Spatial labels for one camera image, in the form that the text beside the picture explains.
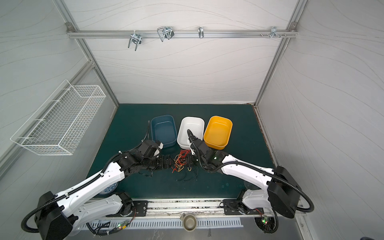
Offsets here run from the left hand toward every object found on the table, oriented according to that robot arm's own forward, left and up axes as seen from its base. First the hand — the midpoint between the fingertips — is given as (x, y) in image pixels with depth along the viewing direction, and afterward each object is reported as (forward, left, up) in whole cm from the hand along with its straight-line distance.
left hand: (171, 162), depth 77 cm
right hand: (+4, -8, 0) cm, 9 cm away
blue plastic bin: (+26, +10, -9) cm, 29 cm away
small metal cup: (-25, -11, -12) cm, 29 cm away
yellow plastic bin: (+27, -27, -11) cm, 40 cm away
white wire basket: (+9, +51, +20) cm, 56 cm away
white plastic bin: (+34, -12, -12) cm, 38 cm away
